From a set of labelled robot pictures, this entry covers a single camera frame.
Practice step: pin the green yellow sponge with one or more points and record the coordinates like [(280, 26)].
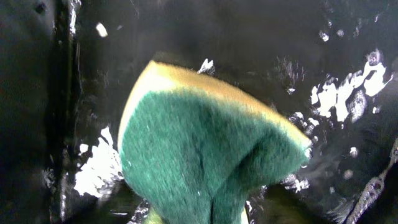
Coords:
[(195, 147)]

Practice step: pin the black rectangular tray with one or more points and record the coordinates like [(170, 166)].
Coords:
[(67, 68)]

